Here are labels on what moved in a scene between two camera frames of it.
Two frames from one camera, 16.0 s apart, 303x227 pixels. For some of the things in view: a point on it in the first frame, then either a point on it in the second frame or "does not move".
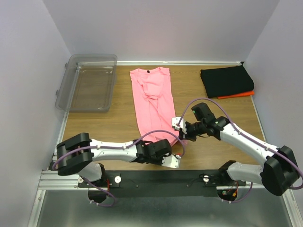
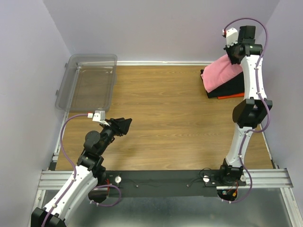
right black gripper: [188, 136] -> [233, 61]
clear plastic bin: [88, 83] does not move
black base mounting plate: [163, 183] does not move
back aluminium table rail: [138, 63] does not move
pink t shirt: [153, 93] -> [218, 72]
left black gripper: [160, 162] -> [120, 126]
